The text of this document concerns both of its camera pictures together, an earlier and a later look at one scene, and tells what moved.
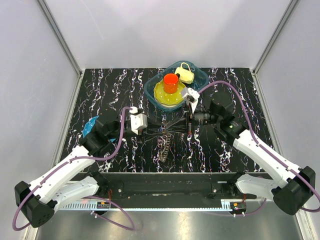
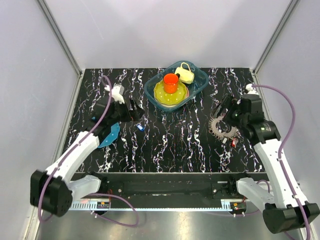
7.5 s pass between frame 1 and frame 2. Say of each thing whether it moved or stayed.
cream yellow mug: stayed
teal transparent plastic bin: stayed
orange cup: stayed
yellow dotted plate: stayed
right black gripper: moved
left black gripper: moved
